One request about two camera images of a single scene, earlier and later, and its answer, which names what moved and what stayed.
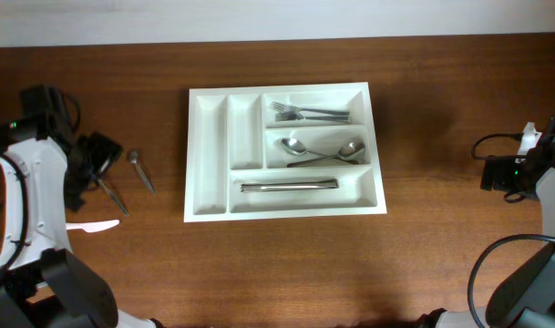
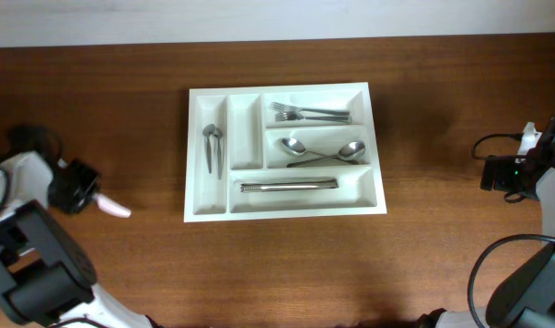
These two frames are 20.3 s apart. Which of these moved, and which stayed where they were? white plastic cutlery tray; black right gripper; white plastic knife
Moved: white plastic knife
Stayed: white plastic cutlery tray; black right gripper
